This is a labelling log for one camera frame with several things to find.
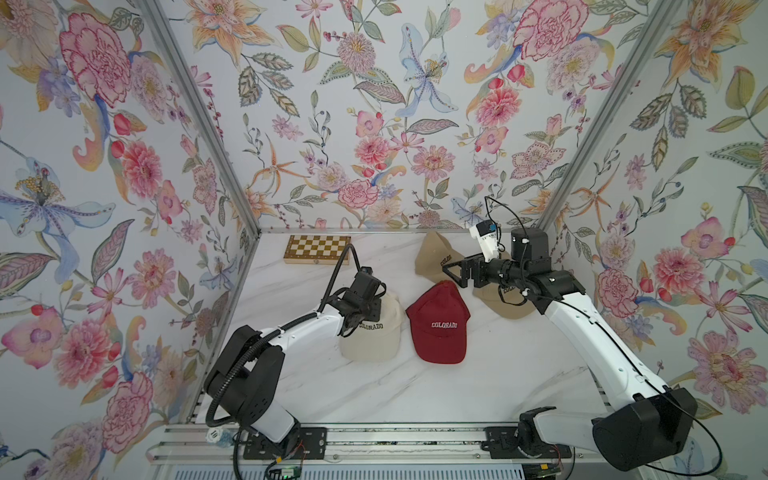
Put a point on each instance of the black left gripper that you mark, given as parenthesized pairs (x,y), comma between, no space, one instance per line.
(375,301)

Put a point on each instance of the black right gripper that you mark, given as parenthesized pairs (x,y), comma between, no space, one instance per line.
(475,270)

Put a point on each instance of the cream Colorado cap front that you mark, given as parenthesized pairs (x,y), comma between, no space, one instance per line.
(377,341)

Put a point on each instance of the tan cap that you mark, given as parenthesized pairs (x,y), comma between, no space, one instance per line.
(508,303)
(435,252)

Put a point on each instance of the red Colorado cap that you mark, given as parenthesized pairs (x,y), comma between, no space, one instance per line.
(438,321)

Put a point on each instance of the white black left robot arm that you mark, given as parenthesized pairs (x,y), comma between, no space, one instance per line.
(243,382)

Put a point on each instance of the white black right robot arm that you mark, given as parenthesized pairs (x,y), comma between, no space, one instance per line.
(647,420)

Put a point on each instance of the wooden chessboard box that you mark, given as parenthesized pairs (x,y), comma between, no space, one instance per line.
(315,249)

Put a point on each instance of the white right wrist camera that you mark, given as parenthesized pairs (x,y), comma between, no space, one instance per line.
(486,233)

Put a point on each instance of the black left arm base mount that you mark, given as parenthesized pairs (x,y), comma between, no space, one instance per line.
(302,443)

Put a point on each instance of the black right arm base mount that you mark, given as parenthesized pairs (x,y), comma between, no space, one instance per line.
(522,440)

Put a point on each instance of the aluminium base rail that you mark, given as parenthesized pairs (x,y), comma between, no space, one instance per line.
(338,444)

